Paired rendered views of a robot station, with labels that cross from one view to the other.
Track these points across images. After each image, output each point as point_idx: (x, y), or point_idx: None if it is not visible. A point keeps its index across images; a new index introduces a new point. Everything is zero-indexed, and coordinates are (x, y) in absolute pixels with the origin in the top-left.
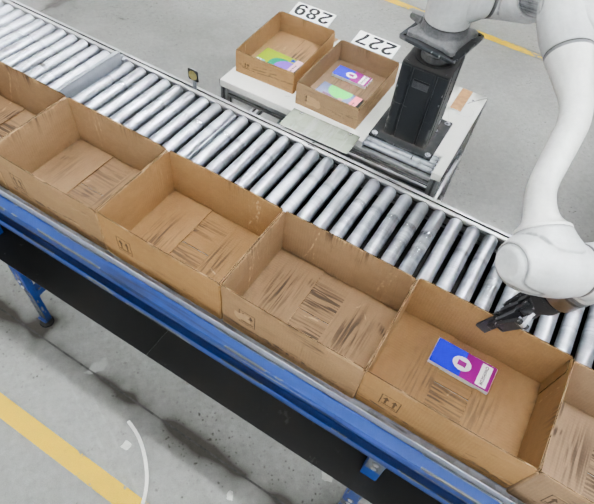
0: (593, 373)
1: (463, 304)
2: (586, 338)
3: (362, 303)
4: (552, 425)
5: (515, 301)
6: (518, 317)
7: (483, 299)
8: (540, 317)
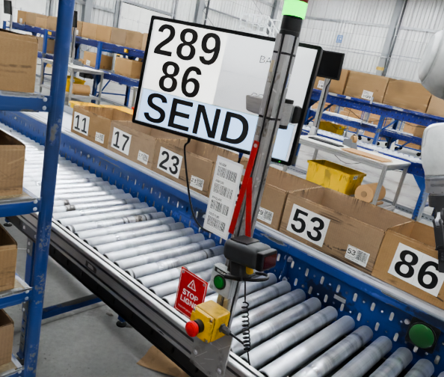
0: (370, 227)
1: None
2: (277, 324)
3: None
4: (405, 224)
5: None
6: None
7: (382, 376)
8: (315, 353)
